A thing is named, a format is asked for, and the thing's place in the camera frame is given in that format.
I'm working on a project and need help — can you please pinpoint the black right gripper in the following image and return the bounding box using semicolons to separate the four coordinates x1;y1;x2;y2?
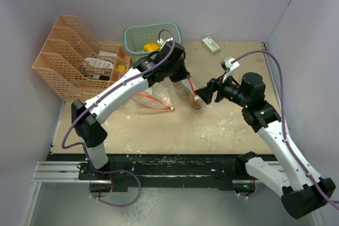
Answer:
195;70;250;108

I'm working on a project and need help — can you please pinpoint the clear zip bag red seal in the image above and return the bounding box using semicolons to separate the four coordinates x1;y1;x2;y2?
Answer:
131;83;175;111

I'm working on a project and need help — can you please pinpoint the yellow fake bell pepper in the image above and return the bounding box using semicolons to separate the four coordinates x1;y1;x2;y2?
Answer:
143;43;161;52

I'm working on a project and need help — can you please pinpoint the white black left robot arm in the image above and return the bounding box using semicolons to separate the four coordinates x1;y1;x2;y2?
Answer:
71;41;190;179

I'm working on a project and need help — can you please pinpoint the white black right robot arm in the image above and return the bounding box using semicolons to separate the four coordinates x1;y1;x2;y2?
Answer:
196;73;338;219

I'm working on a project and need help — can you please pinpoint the small white green box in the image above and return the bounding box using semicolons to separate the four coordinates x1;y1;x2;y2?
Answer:
202;37;220;54

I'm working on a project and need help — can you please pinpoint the light blue plastic basket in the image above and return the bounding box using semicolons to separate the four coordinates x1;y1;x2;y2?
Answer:
123;22;183;57

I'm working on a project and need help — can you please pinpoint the small yellow item in organizer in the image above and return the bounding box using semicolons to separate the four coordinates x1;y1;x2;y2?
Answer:
117;64;127;72

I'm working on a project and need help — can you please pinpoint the orange mesh file organizer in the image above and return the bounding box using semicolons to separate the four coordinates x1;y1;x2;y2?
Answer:
32;15;132;101

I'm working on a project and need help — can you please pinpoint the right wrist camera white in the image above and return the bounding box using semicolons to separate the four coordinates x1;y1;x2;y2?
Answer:
220;57;240;83

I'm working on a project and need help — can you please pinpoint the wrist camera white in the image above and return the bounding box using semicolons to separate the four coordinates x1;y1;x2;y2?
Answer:
157;38;173;48
220;57;240;83

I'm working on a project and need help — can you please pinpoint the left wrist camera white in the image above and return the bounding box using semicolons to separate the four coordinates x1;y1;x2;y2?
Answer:
157;38;173;48

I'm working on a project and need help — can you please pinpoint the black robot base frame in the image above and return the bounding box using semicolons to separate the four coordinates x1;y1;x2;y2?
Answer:
47;154;260;194

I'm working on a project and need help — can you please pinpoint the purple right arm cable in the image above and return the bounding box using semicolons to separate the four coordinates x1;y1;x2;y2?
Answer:
231;50;339;210

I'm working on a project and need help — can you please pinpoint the aluminium rail frame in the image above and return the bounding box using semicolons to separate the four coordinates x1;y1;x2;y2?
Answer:
20;161;80;226

